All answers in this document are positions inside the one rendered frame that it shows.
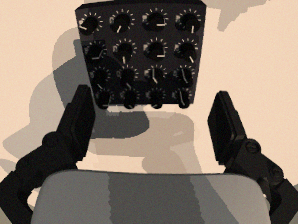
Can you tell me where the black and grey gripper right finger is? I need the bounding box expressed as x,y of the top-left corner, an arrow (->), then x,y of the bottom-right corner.
207,90 -> 298,224

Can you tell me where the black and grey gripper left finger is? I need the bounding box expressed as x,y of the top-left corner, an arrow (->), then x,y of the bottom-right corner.
0,85 -> 96,224

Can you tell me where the black knob box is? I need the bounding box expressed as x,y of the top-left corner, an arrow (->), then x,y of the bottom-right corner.
75,0 -> 207,110

